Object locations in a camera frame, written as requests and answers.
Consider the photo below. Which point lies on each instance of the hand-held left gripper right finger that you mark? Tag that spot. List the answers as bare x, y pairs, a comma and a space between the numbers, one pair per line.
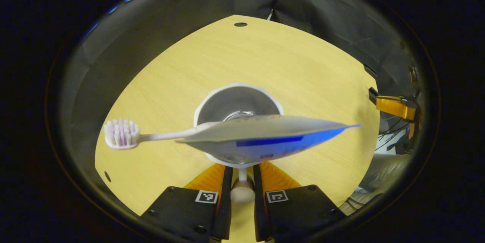
258, 197

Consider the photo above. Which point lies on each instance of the white toothpaste tube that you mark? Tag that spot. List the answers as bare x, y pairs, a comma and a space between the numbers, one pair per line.
265, 137

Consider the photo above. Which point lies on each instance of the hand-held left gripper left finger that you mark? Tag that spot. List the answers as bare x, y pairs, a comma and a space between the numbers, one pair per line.
227, 197

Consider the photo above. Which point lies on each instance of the grey plastic sheet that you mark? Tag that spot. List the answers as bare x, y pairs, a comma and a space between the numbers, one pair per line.
382, 171

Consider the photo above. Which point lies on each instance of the white toothbrush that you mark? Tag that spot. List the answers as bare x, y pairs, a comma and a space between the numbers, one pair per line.
121, 134

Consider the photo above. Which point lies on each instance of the light wooden desktop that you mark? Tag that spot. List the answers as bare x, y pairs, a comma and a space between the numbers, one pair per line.
284, 65

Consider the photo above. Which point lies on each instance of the white cup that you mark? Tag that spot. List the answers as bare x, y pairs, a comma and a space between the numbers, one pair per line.
235, 99

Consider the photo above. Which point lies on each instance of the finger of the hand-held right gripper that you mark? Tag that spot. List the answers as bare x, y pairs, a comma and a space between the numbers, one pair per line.
394, 106

